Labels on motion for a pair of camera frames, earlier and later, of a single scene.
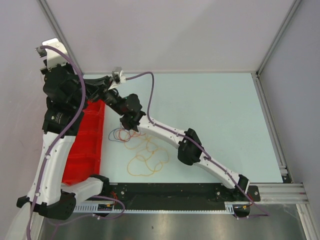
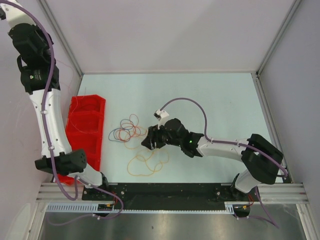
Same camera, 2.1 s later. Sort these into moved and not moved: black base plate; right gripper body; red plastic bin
Moved: right gripper body
Not moved: black base plate; red plastic bin
